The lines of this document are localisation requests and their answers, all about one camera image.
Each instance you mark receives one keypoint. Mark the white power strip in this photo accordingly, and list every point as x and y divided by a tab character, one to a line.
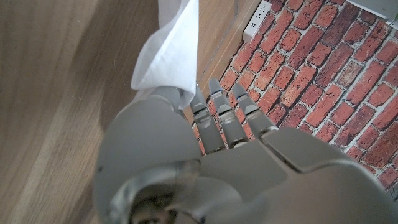
256	21

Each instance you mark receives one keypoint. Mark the white pillar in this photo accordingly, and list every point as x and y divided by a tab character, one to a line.
376	6

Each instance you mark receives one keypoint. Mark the white handkerchief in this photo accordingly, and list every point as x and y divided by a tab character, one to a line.
174	56

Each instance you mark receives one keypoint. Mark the red brick print backdrop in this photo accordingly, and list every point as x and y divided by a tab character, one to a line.
326	77

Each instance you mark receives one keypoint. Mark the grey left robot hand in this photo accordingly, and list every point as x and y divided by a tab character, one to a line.
248	180

